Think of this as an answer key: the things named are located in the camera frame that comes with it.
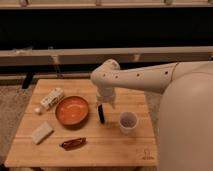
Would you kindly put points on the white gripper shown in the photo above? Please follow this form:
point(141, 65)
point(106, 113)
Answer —
point(106, 96)

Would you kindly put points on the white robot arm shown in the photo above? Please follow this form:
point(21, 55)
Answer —
point(185, 125)

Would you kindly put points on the orange bowl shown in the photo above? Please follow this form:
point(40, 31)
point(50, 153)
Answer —
point(72, 110)

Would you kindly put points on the white toothpaste tube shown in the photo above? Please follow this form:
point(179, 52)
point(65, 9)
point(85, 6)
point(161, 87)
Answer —
point(52, 98)

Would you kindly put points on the wooden table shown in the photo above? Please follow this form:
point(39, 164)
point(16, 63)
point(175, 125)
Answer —
point(106, 145)

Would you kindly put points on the brown snack wrapper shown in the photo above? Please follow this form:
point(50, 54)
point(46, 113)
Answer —
point(73, 143)

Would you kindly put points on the white sponge block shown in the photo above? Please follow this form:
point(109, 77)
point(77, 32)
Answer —
point(41, 132)

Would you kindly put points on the grey metal rail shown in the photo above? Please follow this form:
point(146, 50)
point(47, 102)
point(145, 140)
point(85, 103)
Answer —
point(98, 55)

